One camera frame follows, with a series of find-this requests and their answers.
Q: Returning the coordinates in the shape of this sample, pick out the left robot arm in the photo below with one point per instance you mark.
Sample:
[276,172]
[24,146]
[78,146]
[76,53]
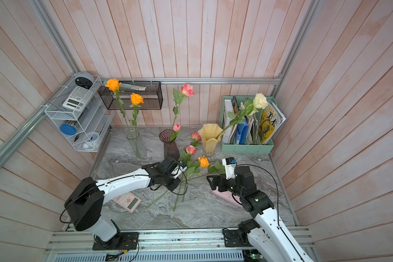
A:
[84,205]

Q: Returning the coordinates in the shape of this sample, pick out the white wire mesh shelf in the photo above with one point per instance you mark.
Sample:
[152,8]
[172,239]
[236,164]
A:
[94,118]

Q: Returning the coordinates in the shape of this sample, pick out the purple ribbed glass vase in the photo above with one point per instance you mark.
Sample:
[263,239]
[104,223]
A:
[170,147]

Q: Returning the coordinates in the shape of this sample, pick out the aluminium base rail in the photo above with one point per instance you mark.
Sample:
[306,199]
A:
[171,245]

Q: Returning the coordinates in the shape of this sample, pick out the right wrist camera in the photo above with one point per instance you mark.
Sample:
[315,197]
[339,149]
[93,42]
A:
[229,164]

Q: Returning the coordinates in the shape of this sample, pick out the round black white device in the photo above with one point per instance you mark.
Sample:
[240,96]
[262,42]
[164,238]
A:
[84,80]

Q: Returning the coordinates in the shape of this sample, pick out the clear glass cylinder vase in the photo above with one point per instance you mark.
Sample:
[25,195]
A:
[135,140]

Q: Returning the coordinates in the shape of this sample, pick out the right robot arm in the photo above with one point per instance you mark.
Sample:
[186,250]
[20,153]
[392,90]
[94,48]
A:
[265,231]

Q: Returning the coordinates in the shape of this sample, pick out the white book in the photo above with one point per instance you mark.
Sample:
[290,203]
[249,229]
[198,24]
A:
[229,131]

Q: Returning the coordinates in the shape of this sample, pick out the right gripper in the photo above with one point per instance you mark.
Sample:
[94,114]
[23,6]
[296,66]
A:
[218,178]

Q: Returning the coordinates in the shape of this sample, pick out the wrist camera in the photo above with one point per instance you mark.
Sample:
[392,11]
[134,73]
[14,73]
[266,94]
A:
[229,164]
[178,171]

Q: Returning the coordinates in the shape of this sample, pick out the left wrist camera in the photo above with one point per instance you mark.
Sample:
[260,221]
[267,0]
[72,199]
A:
[178,171]

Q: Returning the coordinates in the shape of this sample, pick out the yellow magazine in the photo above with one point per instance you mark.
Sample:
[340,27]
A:
[271,120]

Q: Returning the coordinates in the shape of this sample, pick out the pink case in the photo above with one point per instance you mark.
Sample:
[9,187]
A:
[228,197]

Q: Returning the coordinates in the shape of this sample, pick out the white calculator on shelf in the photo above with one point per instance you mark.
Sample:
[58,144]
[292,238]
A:
[78,99]

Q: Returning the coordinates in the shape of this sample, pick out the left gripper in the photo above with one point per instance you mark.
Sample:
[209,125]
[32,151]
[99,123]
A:
[176,181]

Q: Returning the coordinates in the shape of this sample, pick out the blue lid jar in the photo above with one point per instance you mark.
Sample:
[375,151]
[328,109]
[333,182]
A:
[68,128]

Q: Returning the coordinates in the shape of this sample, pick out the black wire basket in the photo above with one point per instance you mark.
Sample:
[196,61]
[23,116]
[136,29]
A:
[150,91]

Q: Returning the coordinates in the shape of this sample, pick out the green file organizer box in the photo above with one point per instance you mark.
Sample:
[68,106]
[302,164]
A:
[258,148]

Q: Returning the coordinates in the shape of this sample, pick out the yellow ruffled vase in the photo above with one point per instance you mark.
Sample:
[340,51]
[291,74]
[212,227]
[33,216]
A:
[211,135]

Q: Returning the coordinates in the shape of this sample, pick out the orange rose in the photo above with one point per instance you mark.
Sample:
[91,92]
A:
[114,86]
[212,167]
[136,101]

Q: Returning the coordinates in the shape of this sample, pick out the pink calculator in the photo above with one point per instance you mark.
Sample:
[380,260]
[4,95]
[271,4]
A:
[128,201]

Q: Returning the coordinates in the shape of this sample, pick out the pink rose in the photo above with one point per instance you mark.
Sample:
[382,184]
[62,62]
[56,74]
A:
[190,149]
[186,91]
[196,138]

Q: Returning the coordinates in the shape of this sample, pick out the blue folder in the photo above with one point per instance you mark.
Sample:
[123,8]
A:
[241,132]

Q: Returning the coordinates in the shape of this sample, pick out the white strip on basket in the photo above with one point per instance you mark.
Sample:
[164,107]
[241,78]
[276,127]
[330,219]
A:
[125,86]

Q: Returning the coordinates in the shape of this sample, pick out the pink tulip bud flower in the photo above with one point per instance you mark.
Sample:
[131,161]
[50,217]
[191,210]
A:
[175,131]

